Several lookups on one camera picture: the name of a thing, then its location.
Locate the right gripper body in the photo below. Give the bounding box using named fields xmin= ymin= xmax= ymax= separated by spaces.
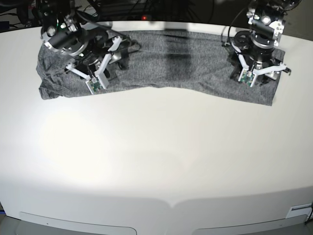
xmin=43 ymin=26 xmax=137 ymax=82

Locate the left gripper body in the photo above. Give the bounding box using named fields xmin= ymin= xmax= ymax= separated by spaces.
xmin=224 ymin=29 xmax=291 ymax=83

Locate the grey long-sleeve T-shirt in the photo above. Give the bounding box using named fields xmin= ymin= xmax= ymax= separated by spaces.
xmin=36 ymin=29 xmax=286 ymax=107

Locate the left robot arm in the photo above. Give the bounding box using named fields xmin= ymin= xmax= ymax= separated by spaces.
xmin=225 ymin=0 xmax=300 ymax=87

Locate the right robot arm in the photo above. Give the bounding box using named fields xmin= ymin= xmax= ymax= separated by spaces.
xmin=39 ymin=0 xmax=138 ymax=83

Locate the white label plate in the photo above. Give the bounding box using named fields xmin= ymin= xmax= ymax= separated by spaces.
xmin=286 ymin=204 xmax=312 ymax=218

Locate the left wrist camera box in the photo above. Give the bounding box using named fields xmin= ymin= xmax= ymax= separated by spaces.
xmin=238 ymin=69 xmax=257 ymax=87

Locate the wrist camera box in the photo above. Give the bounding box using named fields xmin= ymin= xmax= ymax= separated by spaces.
xmin=85 ymin=73 xmax=109 ymax=95
xmin=238 ymin=69 xmax=257 ymax=87

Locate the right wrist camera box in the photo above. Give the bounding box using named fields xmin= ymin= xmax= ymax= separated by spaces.
xmin=85 ymin=73 xmax=109 ymax=95

